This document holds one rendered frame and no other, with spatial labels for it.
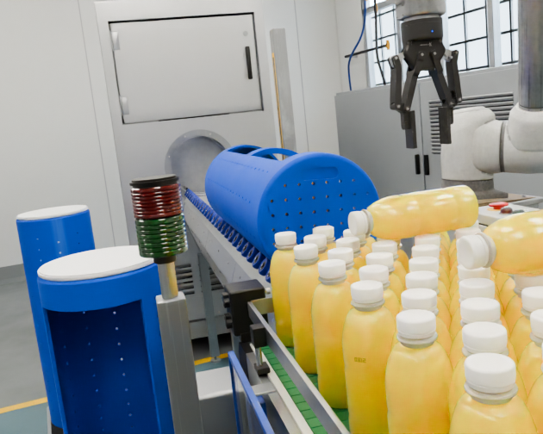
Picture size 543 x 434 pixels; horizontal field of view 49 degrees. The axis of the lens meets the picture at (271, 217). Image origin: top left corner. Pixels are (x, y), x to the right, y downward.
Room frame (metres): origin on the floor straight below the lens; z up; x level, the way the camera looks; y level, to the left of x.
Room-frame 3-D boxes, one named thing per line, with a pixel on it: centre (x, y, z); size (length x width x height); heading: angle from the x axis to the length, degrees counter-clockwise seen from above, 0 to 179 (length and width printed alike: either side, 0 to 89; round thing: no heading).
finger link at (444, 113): (1.14, -0.35, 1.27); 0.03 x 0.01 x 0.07; 13
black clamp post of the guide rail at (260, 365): (0.95, 0.04, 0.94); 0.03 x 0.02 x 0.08; 13
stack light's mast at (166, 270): (0.76, 0.14, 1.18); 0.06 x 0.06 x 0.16
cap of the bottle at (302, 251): (0.95, -0.05, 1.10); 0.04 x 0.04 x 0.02
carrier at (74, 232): (2.41, 0.88, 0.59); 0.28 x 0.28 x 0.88
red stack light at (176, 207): (0.76, 0.14, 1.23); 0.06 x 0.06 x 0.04
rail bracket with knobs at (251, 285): (1.13, 0.06, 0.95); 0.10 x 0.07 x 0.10; 103
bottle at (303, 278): (0.95, -0.05, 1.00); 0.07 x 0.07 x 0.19
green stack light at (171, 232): (0.76, 0.14, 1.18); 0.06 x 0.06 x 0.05
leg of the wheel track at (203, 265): (3.18, 0.40, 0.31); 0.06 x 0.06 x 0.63; 13
